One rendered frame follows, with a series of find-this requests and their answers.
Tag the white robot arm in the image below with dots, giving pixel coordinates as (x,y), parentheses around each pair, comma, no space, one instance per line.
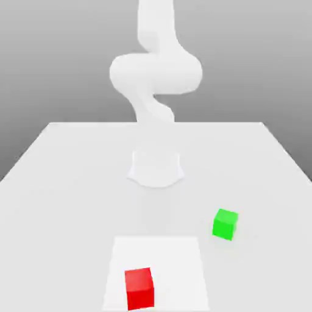
(156,73)

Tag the small green cube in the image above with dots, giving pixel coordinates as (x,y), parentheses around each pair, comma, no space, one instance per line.
(224,225)

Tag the small red cube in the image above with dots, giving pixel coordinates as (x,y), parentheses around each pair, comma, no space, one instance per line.
(139,290)

